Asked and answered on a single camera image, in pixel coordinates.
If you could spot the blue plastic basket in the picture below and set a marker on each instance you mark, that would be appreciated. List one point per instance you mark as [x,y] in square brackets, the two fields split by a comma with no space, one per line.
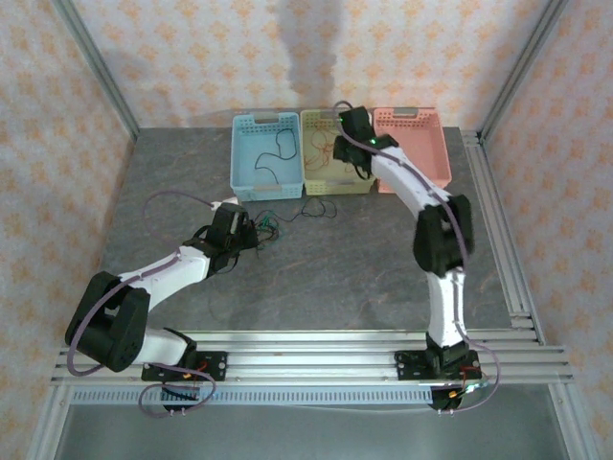
[265,172]

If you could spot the aluminium frame post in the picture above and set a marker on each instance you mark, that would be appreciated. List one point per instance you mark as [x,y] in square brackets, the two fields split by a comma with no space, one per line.
[519,72]
[103,72]

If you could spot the aluminium side rail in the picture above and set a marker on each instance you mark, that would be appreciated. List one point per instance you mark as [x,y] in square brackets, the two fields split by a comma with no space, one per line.
[498,239]

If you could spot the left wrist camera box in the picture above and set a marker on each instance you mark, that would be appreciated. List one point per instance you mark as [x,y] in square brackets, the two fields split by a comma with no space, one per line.
[231,200]

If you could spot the yellow-green plastic basket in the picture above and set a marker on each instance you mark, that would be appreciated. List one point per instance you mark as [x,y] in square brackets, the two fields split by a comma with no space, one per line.
[335,184]

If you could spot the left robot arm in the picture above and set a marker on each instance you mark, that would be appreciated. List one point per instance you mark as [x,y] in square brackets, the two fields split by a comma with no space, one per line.
[172,275]

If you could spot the pink plastic basket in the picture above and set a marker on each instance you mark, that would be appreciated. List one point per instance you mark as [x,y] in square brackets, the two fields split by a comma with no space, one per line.
[421,153]

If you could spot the black electronics board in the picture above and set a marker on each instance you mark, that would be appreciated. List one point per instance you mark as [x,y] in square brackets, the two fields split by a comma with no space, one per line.
[179,395]
[447,400]

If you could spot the grey metal shelf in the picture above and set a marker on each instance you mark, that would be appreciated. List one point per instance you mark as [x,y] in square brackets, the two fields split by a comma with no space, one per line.
[311,433]

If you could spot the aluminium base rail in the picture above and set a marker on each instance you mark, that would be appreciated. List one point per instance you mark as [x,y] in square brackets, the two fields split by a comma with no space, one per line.
[311,357]

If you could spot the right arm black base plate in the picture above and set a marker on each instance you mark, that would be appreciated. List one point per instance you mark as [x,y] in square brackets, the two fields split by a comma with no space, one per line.
[407,364]

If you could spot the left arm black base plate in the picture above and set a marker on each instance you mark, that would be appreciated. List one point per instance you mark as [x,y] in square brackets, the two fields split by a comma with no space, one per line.
[215,361]

